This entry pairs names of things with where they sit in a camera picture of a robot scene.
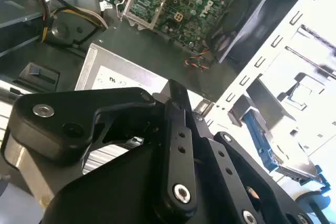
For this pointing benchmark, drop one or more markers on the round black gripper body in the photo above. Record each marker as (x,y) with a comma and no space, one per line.
(110,195)

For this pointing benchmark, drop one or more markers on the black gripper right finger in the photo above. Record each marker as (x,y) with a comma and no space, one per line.
(244,171)

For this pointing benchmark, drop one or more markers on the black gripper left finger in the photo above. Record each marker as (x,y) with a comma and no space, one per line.
(78,100)

